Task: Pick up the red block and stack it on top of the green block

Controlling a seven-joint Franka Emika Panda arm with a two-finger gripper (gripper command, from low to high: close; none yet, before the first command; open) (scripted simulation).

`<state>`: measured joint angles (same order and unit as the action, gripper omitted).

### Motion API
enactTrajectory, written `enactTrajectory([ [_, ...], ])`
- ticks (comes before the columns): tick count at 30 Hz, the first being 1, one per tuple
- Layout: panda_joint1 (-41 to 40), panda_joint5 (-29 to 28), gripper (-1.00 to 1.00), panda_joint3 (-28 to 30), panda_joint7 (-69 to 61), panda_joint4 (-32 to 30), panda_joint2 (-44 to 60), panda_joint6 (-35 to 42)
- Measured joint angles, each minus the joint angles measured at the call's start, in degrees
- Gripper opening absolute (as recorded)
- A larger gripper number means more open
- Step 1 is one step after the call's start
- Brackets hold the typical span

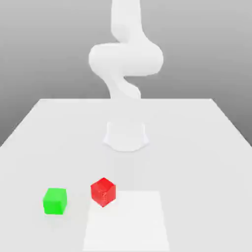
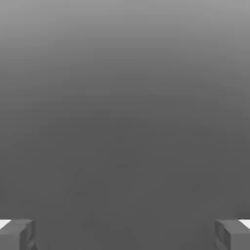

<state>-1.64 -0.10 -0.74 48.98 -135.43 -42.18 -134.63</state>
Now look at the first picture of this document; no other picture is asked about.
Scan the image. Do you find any small red cube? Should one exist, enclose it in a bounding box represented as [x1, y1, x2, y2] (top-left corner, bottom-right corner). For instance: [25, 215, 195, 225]
[90, 177, 117, 208]

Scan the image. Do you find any small green cube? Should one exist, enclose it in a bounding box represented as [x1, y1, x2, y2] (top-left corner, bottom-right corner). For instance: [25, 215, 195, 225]
[42, 187, 68, 215]

